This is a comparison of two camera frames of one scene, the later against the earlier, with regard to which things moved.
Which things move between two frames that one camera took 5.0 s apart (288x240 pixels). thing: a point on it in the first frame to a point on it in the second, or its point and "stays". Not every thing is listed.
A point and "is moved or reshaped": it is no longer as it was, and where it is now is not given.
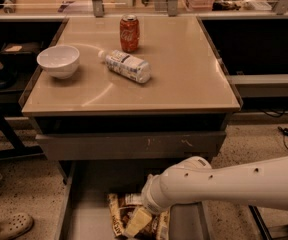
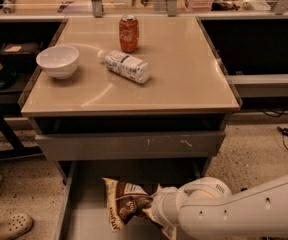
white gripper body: (149, 197) to (161, 204)
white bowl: (59, 61) stays
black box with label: (29, 47) stays
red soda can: (129, 31) stays
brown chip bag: (122, 205) is moved or reshaped
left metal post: (97, 0) stays
